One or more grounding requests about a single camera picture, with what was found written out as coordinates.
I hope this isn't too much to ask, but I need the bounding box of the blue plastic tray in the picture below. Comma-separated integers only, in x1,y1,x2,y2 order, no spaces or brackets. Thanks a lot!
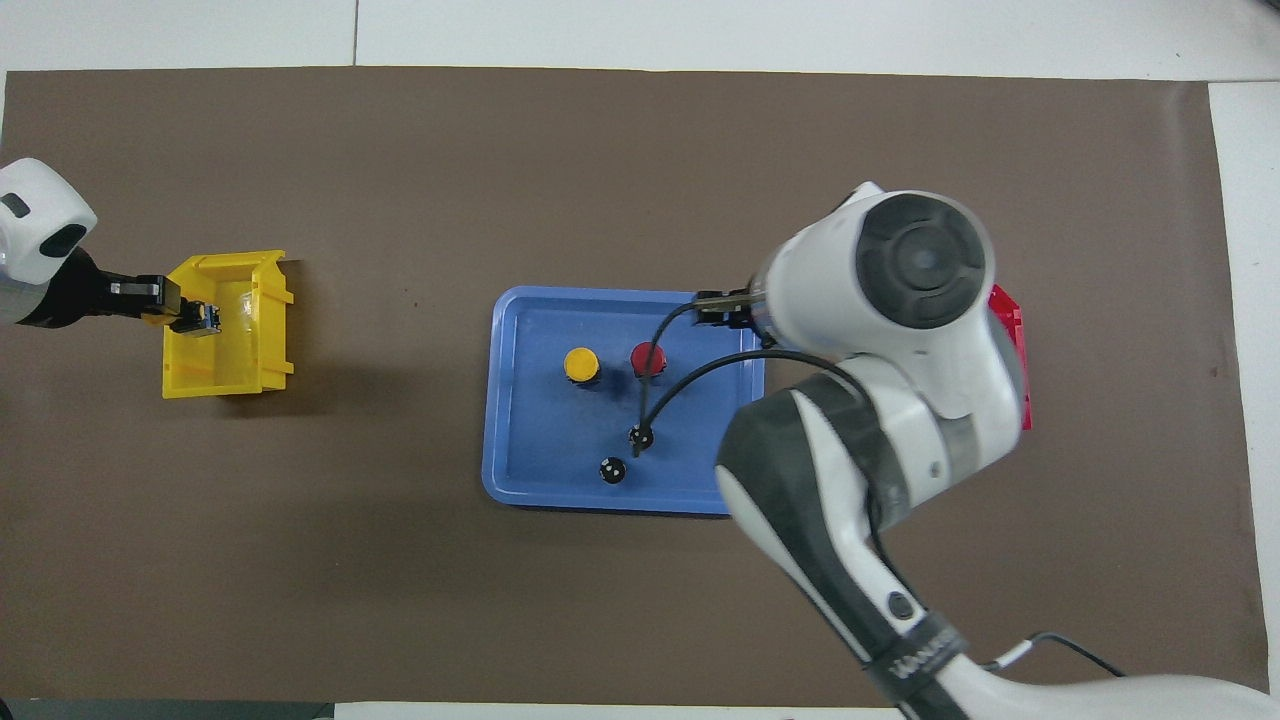
481,286,767,516

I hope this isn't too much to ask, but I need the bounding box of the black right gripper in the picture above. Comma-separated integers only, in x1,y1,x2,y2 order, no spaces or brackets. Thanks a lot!
693,285,766,333

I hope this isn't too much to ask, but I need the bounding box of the red plastic bin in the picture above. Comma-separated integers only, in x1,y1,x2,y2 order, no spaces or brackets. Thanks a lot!
988,284,1033,432

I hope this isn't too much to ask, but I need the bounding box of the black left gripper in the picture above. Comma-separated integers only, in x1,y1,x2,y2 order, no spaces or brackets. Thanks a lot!
18,248,207,337

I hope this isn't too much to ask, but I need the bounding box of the brown table mat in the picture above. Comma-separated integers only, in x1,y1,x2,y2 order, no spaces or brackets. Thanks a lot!
0,67,1271,711

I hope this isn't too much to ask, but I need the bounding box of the black right arm strap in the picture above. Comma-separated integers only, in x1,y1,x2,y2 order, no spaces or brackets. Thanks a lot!
863,613,969,703

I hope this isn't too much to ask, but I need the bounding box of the yellow plastic bin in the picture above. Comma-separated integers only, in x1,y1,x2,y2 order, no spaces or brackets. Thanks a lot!
162,250,296,400

